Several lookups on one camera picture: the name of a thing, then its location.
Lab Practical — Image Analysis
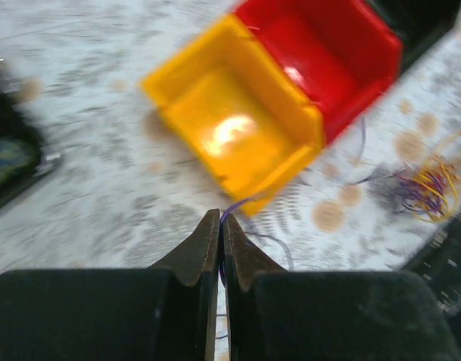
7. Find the floral table mat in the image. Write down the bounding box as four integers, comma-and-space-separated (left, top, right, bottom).
0, 0, 461, 361

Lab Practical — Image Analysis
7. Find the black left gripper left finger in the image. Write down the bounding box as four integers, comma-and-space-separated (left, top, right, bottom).
0, 210, 220, 360

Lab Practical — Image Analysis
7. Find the black plastic bin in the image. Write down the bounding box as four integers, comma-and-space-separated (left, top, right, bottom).
368, 0, 461, 73

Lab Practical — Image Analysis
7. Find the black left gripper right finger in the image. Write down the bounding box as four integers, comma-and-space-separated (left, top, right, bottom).
223, 216, 459, 360

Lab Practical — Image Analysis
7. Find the thin purple wire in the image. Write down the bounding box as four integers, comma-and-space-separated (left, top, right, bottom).
217, 116, 396, 339

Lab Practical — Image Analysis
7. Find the black poker chip case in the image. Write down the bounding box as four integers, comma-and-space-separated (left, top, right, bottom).
0, 55, 62, 210

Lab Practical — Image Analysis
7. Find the red plastic bin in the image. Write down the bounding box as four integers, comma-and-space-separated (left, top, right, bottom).
235, 0, 403, 143

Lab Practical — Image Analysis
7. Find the yellow plastic bin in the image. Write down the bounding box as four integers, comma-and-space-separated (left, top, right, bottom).
141, 14, 325, 216

